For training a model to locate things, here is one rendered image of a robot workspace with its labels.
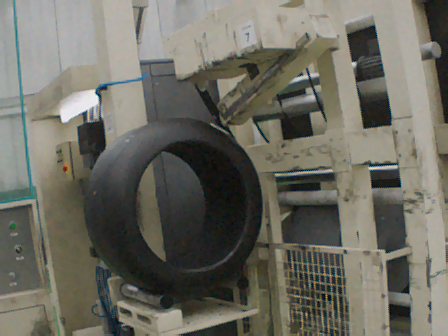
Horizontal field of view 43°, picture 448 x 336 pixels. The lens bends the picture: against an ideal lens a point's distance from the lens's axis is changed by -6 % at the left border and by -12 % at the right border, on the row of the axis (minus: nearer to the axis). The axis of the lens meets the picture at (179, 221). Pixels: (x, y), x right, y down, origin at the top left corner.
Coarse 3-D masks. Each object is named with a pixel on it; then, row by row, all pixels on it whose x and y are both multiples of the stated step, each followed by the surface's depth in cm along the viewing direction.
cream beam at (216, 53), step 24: (240, 24) 186; (264, 24) 179; (288, 24) 183; (192, 48) 217; (216, 48) 202; (240, 48) 189; (264, 48) 180; (288, 48) 183; (192, 72) 220; (216, 72) 221; (240, 72) 227
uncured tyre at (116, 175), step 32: (160, 128) 194; (192, 128) 197; (128, 160) 188; (192, 160) 227; (224, 160) 223; (96, 192) 194; (128, 192) 187; (224, 192) 231; (256, 192) 207; (96, 224) 195; (128, 224) 188; (224, 224) 231; (256, 224) 207; (128, 256) 190; (192, 256) 228; (224, 256) 204; (160, 288) 196; (192, 288) 199
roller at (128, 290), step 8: (128, 288) 218; (136, 288) 213; (144, 288) 210; (128, 296) 219; (136, 296) 210; (144, 296) 204; (152, 296) 199; (160, 296) 194; (168, 296) 193; (152, 304) 200; (160, 304) 193; (168, 304) 193
